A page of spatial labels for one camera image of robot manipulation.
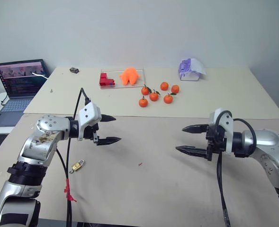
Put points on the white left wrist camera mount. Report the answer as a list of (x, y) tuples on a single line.
[(88, 113)]

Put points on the orange plush toy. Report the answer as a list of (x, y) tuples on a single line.
[(129, 75)]

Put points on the small black box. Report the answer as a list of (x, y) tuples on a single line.
[(74, 70)]

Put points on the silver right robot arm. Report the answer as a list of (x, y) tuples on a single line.
[(267, 140)]

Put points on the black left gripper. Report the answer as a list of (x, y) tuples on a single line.
[(92, 131)]

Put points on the red building blocks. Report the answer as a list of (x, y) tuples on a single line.
[(105, 80)]

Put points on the clear plastic tray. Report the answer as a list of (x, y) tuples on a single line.
[(120, 86)]

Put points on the purple white crumpled bag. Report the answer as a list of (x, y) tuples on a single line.
[(189, 71)]

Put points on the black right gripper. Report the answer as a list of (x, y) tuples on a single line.
[(215, 144)]

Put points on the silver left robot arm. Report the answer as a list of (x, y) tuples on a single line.
[(42, 146)]

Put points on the brass padlock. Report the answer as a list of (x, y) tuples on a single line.
[(77, 165)]

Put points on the orange tangerine with leaf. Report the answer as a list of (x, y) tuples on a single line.
[(168, 98), (143, 102), (144, 90), (154, 96)]

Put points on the open grey laptop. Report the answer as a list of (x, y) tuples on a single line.
[(20, 78)]

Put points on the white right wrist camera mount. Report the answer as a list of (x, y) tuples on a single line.
[(228, 125)]

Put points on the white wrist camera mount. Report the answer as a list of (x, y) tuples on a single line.
[(228, 125), (88, 113)]

